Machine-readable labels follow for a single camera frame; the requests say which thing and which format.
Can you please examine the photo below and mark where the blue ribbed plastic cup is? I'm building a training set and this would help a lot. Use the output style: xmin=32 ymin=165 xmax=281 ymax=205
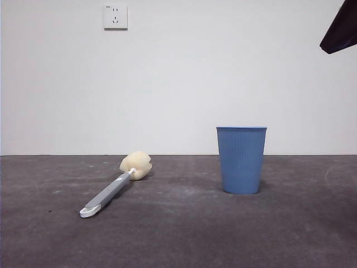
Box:
xmin=216 ymin=126 xmax=268 ymax=195

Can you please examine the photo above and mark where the grey-handled sponge cup brush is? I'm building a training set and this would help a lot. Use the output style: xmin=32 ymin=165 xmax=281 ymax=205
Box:
xmin=79 ymin=150 xmax=153 ymax=219

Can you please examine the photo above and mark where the white wall power socket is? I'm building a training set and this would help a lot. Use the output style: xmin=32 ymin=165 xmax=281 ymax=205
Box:
xmin=103 ymin=4 xmax=129 ymax=31

